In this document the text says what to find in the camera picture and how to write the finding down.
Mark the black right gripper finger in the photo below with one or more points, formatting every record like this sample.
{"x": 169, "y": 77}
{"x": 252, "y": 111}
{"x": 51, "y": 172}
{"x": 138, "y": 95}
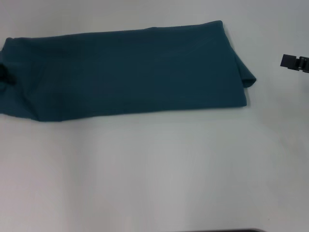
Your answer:
{"x": 288, "y": 61}

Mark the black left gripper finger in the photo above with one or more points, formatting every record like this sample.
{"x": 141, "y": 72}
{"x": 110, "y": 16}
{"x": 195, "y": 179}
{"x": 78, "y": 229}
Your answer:
{"x": 4, "y": 73}

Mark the teal t-shirt with cream print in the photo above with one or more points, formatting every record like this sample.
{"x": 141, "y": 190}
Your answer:
{"x": 120, "y": 72}

